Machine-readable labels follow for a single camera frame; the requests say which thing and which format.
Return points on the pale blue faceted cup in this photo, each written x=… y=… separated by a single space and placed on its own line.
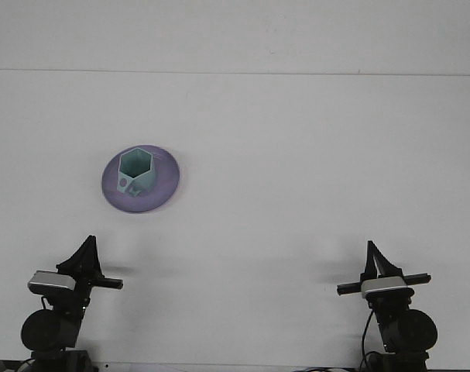
x=136 y=164

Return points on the purple round plate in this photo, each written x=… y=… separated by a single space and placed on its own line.
x=165 y=186

